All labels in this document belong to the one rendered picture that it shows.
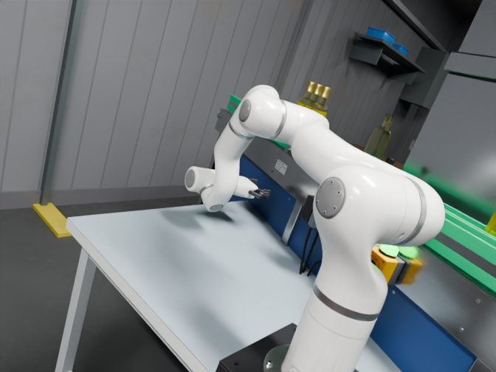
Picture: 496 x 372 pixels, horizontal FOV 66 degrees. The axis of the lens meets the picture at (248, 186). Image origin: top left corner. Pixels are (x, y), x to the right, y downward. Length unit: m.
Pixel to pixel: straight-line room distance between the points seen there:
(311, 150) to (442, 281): 0.44
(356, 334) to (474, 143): 0.82
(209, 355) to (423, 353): 0.51
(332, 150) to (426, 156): 0.72
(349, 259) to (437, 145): 0.86
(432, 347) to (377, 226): 0.52
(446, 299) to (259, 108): 0.60
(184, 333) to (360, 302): 0.41
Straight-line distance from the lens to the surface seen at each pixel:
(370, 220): 0.58
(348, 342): 0.70
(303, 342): 0.72
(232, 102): 2.07
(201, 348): 0.87
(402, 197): 0.62
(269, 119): 0.88
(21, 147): 2.71
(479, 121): 1.36
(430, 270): 1.01
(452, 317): 0.99
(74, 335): 1.43
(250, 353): 0.82
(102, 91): 2.79
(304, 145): 0.78
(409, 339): 1.09
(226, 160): 1.18
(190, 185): 1.27
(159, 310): 0.93
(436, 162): 1.40
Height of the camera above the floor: 1.32
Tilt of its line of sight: 17 degrees down
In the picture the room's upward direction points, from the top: 19 degrees clockwise
